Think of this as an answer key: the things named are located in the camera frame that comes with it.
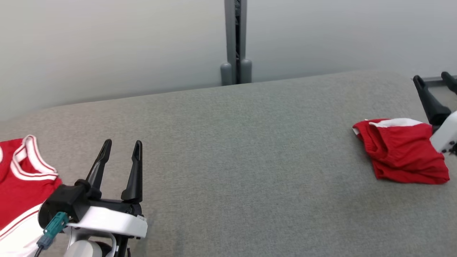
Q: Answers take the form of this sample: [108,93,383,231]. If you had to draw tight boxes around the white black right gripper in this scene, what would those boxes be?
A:
[413,71,457,156]

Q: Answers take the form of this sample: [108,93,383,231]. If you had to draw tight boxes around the grey metal partition post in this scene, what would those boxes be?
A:
[220,0,253,86]

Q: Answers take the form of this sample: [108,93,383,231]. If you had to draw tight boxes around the red white basketball jersey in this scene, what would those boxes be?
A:
[0,135,63,257]

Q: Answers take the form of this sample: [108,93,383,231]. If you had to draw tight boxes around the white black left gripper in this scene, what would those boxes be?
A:
[67,139,148,239]

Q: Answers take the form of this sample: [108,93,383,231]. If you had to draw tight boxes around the red shorts white trim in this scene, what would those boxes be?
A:
[352,118,450,185]

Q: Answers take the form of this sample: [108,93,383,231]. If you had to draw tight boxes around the teal cable connector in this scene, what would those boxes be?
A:
[37,212,69,250]

